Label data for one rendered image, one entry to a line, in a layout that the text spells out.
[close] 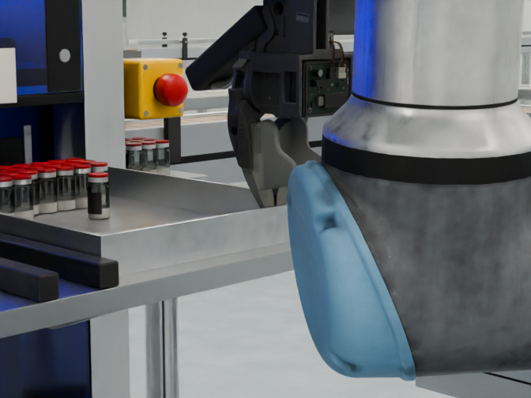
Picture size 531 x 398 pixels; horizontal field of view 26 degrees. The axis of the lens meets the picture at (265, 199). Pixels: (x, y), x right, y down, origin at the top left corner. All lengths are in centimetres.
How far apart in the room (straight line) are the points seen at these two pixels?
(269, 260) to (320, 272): 43
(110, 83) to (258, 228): 41
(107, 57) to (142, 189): 18
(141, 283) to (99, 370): 53
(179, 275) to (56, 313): 12
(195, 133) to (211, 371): 201
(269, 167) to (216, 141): 63
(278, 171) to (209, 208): 20
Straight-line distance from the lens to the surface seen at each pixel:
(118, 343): 144
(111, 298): 90
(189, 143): 161
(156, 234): 95
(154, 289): 92
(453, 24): 56
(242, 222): 101
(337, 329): 57
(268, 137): 101
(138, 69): 140
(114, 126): 139
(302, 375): 353
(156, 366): 170
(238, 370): 357
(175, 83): 140
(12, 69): 130
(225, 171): 166
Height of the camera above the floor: 109
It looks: 9 degrees down
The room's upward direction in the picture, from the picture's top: straight up
